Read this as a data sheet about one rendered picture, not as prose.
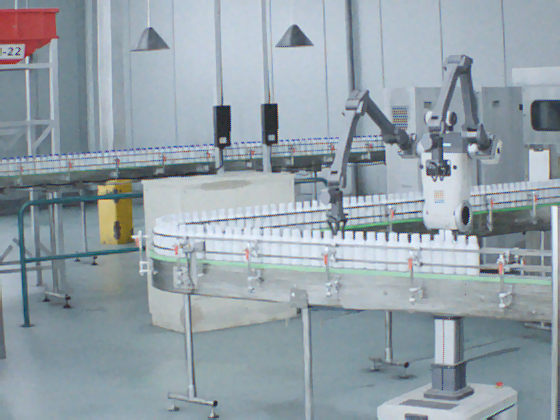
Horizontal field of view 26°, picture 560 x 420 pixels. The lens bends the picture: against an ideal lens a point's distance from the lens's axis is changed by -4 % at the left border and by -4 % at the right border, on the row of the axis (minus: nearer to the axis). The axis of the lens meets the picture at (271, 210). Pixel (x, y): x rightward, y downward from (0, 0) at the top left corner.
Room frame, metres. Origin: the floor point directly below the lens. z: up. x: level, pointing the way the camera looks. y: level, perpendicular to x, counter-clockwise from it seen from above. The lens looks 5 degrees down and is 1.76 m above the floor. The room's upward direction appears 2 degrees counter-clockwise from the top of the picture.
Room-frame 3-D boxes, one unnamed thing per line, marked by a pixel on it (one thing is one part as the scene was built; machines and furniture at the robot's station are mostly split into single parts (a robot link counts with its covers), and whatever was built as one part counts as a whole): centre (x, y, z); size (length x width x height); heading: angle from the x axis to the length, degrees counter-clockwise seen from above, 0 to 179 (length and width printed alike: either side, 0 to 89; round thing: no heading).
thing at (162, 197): (10.09, 0.43, 0.59); 1.10 x 0.62 x 1.18; 125
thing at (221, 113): (11.89, 0.46, 1.55); 0.17 x 0.15 x 0.42; 125
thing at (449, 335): (6.09, -0.87, 0.49); 0.13 x 0.13 x 0.40; 53
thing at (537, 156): (9.26, -2.06, 1.22); 0.23 x 0.04 x 0.32; 35
